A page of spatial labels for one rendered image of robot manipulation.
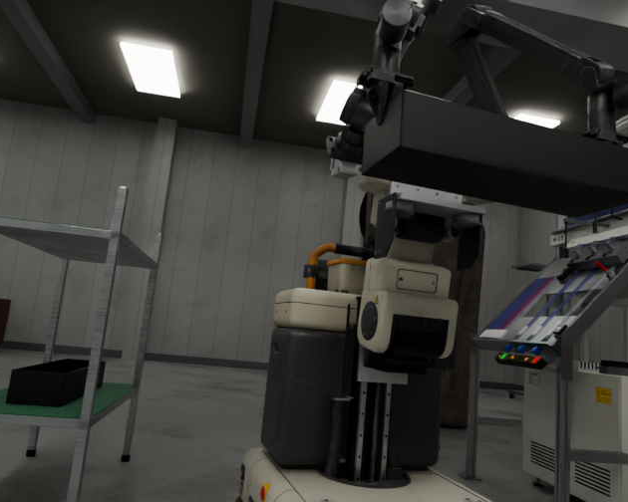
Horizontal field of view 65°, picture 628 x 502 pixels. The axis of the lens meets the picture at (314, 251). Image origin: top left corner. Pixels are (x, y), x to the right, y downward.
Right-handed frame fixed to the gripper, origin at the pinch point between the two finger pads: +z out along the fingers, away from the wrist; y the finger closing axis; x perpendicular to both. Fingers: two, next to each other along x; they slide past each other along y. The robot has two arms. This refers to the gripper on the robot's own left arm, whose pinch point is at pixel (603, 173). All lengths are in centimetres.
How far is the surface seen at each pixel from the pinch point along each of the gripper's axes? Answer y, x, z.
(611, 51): 202, 171, -187
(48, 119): -302, 787, -284
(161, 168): -113, 733, -216
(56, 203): -267, 785, -145
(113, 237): -111, 88, 15
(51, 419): -120, 91, 73
